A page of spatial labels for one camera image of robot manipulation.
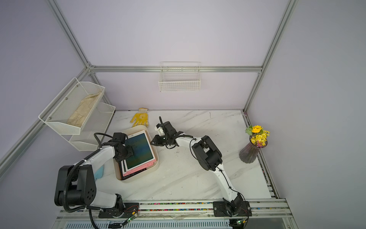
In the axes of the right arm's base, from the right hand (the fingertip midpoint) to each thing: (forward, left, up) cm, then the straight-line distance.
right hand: (152, 145), depth 95 cm
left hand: (-8, +14, -2) cm, 16 cm away
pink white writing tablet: (-2, +7, -6) cm, 10 cm away
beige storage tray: (-18, -3, +2) cm, 18 cm away
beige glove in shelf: (+1, +35, +27) cm, 44 cm away
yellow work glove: (+27, +14, -3) cm, 31 cm away
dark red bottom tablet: (-19, +16, -2) cm, 25 cm away
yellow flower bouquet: (-8, -62, +20) cm, 66 cm away
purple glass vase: (-10, -62, +2) cm, 63 cm away
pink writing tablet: (-13, +11, 0) cm, 17 cm away
